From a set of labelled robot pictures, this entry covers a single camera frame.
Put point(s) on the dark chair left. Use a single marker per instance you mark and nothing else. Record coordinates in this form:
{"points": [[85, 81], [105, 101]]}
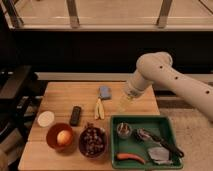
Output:
{"points": [[19, 90]]}

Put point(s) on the purple bowl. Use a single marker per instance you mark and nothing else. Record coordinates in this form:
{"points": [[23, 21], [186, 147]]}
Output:
{"points": [[82, 146]]}

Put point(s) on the small metal cup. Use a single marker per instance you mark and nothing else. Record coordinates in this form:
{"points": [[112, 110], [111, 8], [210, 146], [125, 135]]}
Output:
{"points": [[124, 130]]}

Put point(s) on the grey crumpled cloth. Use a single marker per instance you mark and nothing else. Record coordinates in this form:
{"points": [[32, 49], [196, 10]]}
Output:
{"points": [[160, 155]]}

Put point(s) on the green plastic tray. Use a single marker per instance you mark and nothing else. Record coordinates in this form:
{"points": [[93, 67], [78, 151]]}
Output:
{"points": [[159, 125]]}

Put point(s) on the orange carrot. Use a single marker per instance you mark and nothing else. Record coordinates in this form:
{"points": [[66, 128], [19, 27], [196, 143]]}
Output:
{"points": [[125, 156]]}

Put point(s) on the black remote control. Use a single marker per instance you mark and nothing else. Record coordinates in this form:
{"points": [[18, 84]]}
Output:
{"points": [[75, 116]]}

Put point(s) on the dark purple grape bunch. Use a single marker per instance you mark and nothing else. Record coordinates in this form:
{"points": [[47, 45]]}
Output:
{"points": [[93, 140]]}

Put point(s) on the white paper cup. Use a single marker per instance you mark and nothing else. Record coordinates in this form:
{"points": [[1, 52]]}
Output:
{"points": [[45, 118]]}

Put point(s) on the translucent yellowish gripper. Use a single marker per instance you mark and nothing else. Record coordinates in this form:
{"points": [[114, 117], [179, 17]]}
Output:
{"points": [[124, 103]]}

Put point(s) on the orange fruit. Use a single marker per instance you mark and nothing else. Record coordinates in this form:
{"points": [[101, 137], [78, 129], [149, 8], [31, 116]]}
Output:
{"points": [[64, 138]]}

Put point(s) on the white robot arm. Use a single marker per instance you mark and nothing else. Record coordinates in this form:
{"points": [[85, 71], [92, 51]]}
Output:
{"points": [[157, 68]]}

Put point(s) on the red-brown bowl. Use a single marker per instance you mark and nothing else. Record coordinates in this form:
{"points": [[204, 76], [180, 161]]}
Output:
{"points": [[51, 137]]}

